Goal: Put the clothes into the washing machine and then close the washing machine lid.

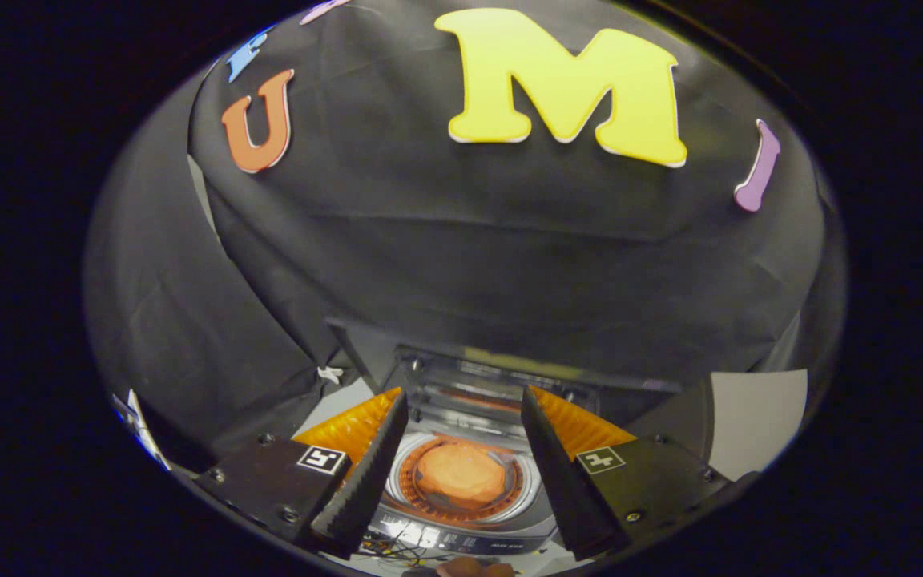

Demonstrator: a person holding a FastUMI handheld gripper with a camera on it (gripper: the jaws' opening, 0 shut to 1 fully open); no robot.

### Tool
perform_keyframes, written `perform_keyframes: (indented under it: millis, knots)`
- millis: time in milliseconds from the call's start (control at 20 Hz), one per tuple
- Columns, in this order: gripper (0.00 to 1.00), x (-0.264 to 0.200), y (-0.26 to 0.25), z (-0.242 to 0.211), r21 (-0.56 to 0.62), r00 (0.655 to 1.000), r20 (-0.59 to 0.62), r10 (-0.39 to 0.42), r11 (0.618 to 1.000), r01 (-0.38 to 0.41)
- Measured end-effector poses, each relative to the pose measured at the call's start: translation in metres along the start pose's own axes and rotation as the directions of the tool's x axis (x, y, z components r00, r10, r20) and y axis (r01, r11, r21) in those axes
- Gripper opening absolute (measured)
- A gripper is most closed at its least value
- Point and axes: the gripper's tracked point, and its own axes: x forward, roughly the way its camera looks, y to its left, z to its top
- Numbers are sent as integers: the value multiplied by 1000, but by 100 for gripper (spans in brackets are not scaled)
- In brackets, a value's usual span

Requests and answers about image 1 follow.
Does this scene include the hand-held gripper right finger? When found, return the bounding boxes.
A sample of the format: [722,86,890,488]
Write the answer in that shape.
[520,385,731,562]

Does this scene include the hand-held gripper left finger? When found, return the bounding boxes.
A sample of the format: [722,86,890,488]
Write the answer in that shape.
[193,387,410,560]

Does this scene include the orange polo shirt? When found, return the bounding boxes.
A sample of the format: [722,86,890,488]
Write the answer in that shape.
[416,441,506,504]

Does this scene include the beige cabinet with dark top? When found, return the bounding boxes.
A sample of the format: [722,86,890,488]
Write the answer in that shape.
[626,369,808,482]

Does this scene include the black backdrop cloth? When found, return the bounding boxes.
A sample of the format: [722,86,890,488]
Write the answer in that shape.
[85,0,847,474]

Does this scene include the white and blue sheet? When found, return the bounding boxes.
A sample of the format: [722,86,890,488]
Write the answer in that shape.
[113,390,172,472]

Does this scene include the black floor cables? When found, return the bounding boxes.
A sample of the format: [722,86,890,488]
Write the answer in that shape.
[361,533,450,566]

